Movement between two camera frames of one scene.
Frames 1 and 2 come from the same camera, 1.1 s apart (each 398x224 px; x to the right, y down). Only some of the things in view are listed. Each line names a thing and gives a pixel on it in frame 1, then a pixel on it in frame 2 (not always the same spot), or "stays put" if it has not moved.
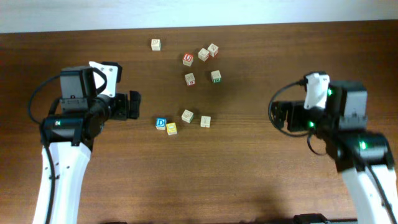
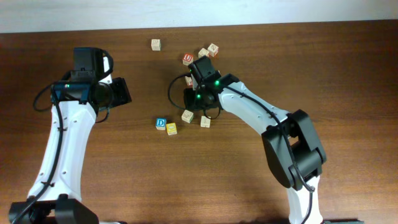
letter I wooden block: x=205 y=121 stays put
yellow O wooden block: x=171 y=129 stays put
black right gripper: x=296 y=117 → x=191 y=103
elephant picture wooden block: x=187 y=116 stays put
